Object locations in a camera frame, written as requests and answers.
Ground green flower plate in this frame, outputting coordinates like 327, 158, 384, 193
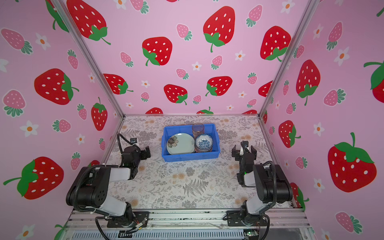
166, 133, 195, 155

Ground dark striped bottom bowl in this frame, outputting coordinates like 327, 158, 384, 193
195, 147, 213, 153

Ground blue floral small bowl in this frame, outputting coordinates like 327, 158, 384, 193
195, 134, 214, 149

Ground pink transparent cup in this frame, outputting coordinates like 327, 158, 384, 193
191, 122, 205, 139

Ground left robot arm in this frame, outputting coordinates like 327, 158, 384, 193
66, 146, 151, 230

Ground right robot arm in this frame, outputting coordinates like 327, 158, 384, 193
223, 141, 293, 227

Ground blue plastic bin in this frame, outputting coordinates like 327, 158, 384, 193
162, 124, 221, 163

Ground green lit circuit board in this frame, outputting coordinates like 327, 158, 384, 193
244, 230, 259, 240

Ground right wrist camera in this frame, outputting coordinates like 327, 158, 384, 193
240, 141, 250, 156

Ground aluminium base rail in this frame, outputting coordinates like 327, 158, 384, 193
58, 208, 316, 240

